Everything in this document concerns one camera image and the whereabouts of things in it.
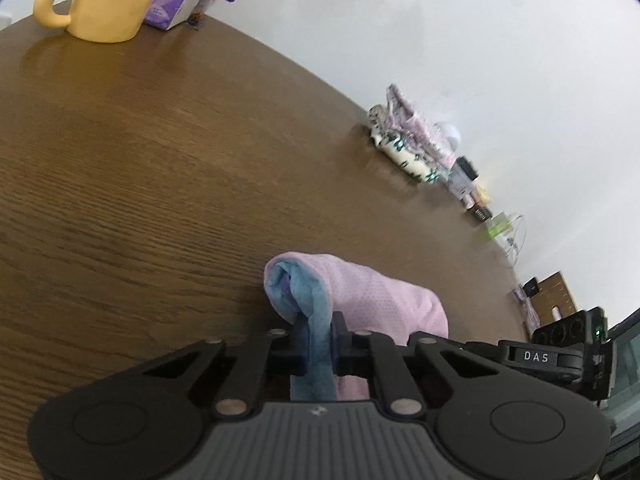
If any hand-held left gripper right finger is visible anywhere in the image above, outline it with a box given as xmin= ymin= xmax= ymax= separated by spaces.
xmin=330 ymin=311 xmax=501 ymax=418

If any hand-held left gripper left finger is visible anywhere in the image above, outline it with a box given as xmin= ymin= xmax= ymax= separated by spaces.
xmin=144 ymin=312 xmax=312 ymax=418

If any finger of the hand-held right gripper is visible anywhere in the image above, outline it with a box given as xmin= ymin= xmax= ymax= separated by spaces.
xmin=449 ymin=340 xmax=502 ymax=368

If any pink and blue mesh vest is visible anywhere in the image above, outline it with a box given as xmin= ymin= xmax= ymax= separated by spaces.
xmin=263 ymin=252 xmax=449 ymax=403

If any brown cardboard sheet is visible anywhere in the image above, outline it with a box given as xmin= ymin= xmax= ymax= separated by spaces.
xmin=529 ymin=270 xmax=579 ymax=332

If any dark glass door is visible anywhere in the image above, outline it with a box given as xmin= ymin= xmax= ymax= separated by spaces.
xmin=597 ymin=307 xmax=640 ymax=480

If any green spray bottle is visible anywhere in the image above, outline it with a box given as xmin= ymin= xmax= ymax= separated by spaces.
xmin=486 ymin=211 xmax=514 ymax=239

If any small black box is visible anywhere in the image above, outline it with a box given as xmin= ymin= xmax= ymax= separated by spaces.
xmin=452 ymin=156 xmax=480 ymax=182

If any folded cream green-flower cloth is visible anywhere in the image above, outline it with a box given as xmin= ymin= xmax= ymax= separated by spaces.
xmin=368 ymin=105 xmax=444 ymax=185

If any white robot figure speaker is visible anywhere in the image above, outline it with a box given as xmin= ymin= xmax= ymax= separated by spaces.
xmin=434 ymin=121 xmax=464 ymax=152

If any folded pink floral cloth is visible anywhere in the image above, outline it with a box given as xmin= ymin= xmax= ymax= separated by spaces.
xmin=384 ymin=84 xmax=457 ymax=172

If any purple and white tissue box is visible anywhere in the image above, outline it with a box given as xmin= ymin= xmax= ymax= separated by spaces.
xmin=142 ymin=0 xmax=207 ymax=31

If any yellow ceramic mug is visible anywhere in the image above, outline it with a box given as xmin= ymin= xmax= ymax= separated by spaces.
xmin=33 ymin=0 xmax=165 ymax=43

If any white charging cable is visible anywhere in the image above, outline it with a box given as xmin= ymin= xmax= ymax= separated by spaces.
xmin=500 ymin=213 xmax=527 ymax=267

